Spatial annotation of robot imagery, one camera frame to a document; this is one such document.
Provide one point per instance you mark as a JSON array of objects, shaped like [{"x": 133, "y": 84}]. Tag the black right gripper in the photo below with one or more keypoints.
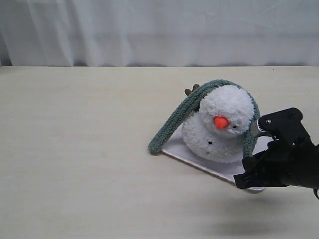
[{"x": 290, "y": 159}]

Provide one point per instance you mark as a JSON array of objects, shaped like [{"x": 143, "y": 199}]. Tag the white plush snowman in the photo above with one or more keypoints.
[{"x": 216, "y": 130}]

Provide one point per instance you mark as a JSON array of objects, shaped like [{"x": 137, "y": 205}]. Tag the green knitted scarf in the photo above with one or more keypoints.
[{"x": 190, "y": 105}]

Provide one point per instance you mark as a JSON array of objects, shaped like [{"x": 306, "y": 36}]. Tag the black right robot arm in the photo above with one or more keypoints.
[{"x": 315, "y": 190}]

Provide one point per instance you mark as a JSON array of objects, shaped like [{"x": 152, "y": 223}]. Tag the white plastic tray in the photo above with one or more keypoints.
[{"x": 176, "y": 148}]

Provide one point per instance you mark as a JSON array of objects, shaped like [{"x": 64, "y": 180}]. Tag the white curtain backdrop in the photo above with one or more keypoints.
[{"x": 159, "y": 32}]

